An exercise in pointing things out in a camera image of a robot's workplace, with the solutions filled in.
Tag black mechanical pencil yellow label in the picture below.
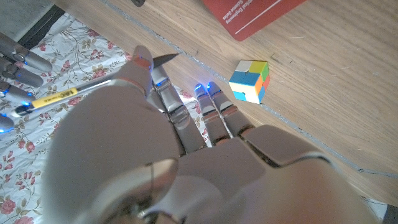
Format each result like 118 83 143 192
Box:
11 52 180 118

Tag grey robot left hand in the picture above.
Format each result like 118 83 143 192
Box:
40 45 383 224

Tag floral rose backdrop cloth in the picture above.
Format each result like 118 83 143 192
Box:
0 12 389 224

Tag black backdrop stand pole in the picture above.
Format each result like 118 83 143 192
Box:
17 4 66 50

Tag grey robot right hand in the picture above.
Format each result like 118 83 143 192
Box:
0 30 53 134

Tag red hardcover book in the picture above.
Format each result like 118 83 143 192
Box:
201 0 308 42

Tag small colourful Rubik's cube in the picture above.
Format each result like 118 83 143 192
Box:
228 59 271 105

